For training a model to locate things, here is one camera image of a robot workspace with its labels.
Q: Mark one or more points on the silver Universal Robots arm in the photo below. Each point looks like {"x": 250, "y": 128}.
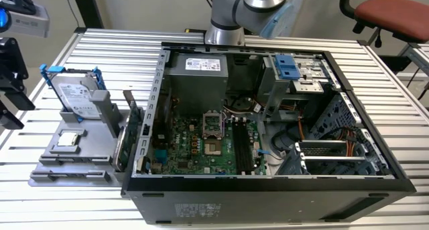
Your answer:
{"x": 260, "y": 4}

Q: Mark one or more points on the black RAM slot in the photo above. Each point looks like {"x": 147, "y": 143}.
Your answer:
{"x": 238, "y": 145}
{"x": 248, "y": 145}
{"x": 244, "y": 145}

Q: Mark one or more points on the hard disk in blue carrier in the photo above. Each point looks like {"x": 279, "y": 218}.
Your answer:
{"x": 75, "y": 94}

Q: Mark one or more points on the silver CPU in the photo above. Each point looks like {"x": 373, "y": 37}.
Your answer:
{"x": 68, "y": 138}

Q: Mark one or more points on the grey parts rack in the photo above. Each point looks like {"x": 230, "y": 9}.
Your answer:
{"x": 89, "y": 139}

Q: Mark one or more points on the green graphics card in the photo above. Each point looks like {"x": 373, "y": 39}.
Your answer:
{"x": 132, "y": 129}

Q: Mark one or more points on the small yellow black tool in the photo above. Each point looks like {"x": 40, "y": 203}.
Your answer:
{"x": 191, "y": 30}

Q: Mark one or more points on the grey power supply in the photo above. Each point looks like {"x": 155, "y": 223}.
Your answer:
{"x": 197, "y": 89}

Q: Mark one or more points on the green motherboard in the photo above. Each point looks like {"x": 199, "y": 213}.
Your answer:
{"x": 187, "y": 142}

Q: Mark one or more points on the socket locking lever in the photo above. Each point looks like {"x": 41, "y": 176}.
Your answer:
{"x": 222, "y": 125}

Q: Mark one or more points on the CPU socket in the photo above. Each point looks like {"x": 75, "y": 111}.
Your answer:
{"x": 212, "y": 147}

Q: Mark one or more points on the round black fan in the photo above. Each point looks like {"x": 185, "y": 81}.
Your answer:
{"x": 242, "y": 103}

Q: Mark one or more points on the blue drive latch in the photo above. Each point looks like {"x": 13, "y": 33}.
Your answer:
{"x": 286, "y": 66}

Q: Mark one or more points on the black PC case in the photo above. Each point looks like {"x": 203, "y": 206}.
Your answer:
{"x": 234, "y": 205}

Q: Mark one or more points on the silver metal drive cage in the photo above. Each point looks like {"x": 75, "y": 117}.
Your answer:
{"x": 306, "y": 88}

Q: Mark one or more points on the grey disk bay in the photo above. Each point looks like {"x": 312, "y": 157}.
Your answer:
{"x": 331, "y": 159}

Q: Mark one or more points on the red office chair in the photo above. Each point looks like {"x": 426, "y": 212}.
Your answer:
{"x": 391, "y": 11}

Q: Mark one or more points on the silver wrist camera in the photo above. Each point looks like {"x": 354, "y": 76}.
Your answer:
{"x": 29, "y": 21}

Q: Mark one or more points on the black vertical post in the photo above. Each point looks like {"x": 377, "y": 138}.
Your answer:
{"x": 88, "y": 9}

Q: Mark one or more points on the aluminium frame side table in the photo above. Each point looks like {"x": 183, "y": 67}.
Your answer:
{"x": 417, "y": 49}

